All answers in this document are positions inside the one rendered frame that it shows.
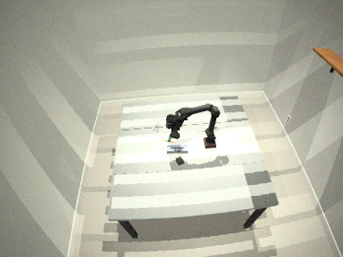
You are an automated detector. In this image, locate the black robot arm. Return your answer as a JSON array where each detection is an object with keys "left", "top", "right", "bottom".
[{"left": 166, "top": 103, "right": 221, "bottom": 144}]

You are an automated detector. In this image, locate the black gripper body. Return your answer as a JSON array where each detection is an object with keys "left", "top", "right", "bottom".
[{"left": 171, "top": 123, "right": 182, "bottom": 139}]

